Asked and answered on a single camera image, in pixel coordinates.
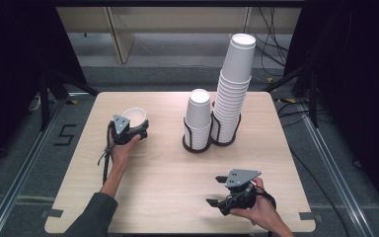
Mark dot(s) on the beige wooden board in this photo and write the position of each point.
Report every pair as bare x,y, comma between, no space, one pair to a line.
121,36

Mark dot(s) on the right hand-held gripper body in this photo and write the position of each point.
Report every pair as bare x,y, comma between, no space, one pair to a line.
242,176

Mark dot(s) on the short stack of white cups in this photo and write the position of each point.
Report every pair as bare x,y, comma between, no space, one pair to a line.
198,112

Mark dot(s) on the metal floor rail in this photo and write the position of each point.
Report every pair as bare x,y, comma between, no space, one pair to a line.
339,177
19,184

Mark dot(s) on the white paper cup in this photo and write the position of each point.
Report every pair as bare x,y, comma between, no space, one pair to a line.
135,115

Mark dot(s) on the tall stack of white cups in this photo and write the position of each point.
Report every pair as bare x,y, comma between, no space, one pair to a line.
238,62

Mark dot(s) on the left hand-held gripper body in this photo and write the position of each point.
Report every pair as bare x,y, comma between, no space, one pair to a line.
121,123

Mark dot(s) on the black curtain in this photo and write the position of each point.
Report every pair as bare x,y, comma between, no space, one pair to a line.
358,65
10,65

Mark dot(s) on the person's left hand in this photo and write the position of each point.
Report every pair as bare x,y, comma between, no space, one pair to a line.
120,153

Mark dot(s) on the black metal stand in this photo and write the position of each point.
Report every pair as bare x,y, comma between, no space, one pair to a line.
44,98
313,98

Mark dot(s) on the person's right hand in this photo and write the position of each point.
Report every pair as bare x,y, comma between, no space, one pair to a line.
265,212

